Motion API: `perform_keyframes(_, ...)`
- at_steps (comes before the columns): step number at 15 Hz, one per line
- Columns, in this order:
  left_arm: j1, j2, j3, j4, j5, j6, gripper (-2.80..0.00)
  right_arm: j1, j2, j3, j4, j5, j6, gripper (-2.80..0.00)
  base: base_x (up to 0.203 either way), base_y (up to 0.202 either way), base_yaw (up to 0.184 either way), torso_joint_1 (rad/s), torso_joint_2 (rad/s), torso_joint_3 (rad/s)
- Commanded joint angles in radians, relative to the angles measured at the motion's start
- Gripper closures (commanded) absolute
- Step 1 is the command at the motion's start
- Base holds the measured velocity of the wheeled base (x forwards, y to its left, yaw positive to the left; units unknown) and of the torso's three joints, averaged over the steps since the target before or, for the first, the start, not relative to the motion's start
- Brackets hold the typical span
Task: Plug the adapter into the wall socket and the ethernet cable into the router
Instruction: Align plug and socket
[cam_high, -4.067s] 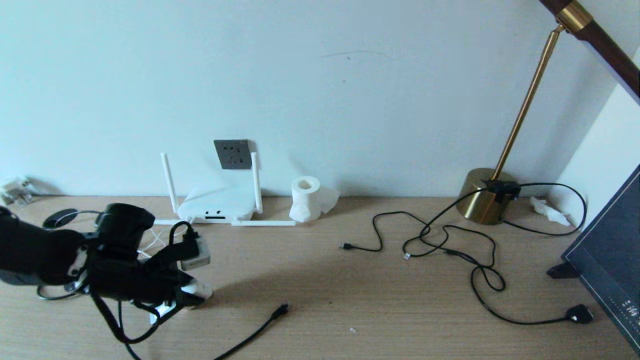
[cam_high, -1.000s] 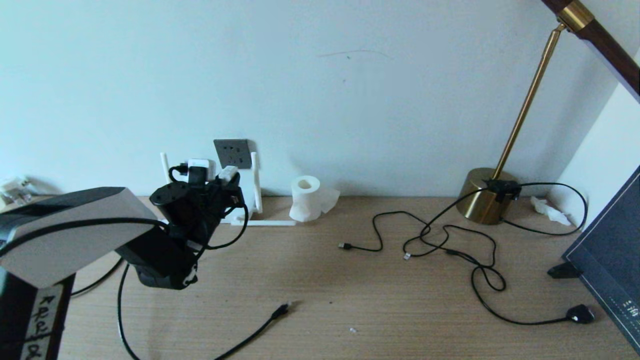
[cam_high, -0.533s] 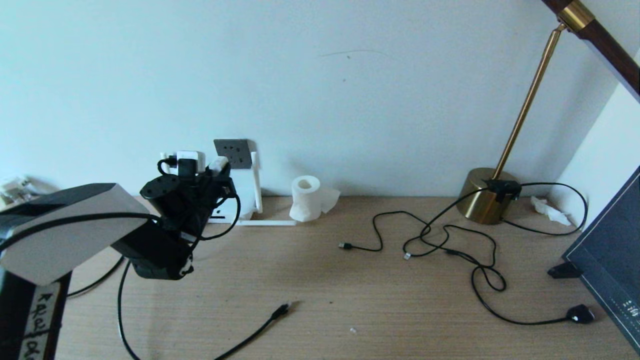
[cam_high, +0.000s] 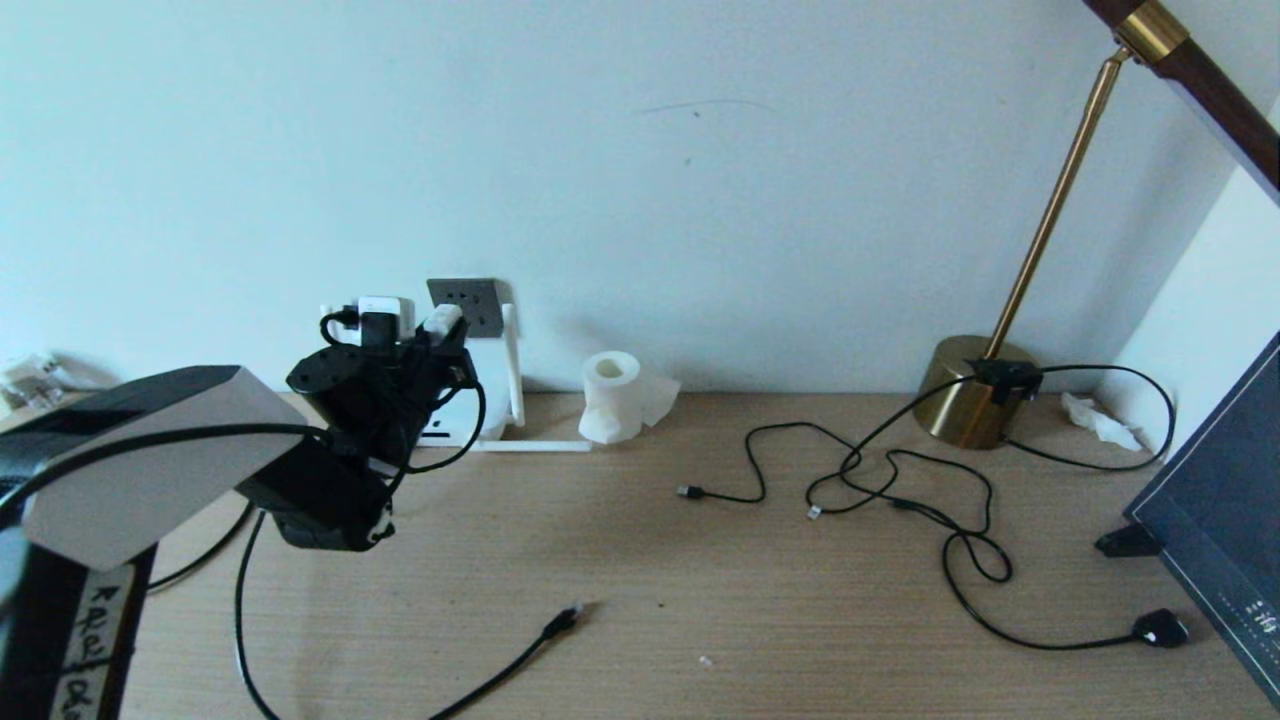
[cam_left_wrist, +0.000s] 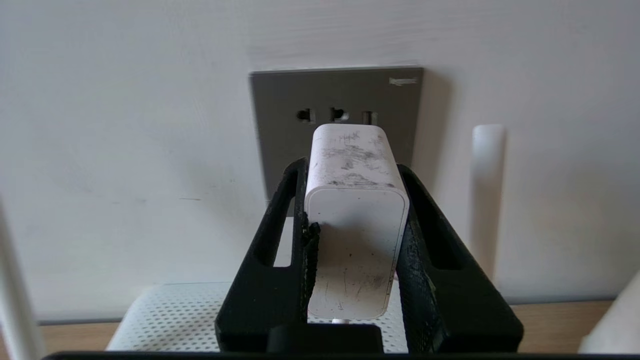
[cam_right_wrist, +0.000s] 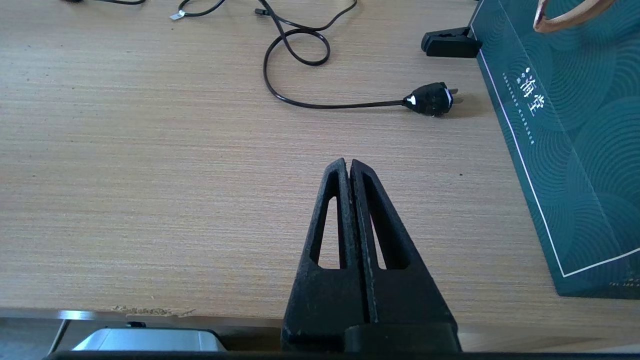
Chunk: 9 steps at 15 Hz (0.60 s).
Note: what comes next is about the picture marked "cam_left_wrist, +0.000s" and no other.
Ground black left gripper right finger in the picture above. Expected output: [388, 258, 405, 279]
[395, 164, 525, 353]

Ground grey wall socket plate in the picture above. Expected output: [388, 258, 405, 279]
[249, 66, 425, 216]

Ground white power adapter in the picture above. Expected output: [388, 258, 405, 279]
[304, 124, 410, 322]

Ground white toilet paper roll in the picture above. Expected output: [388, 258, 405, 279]
[577, 272, 640, 353]

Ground white router with antennas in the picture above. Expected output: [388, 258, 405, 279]
[0, 125, 506, 360]

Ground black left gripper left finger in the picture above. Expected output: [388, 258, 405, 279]
[215, 157, 321, 353]

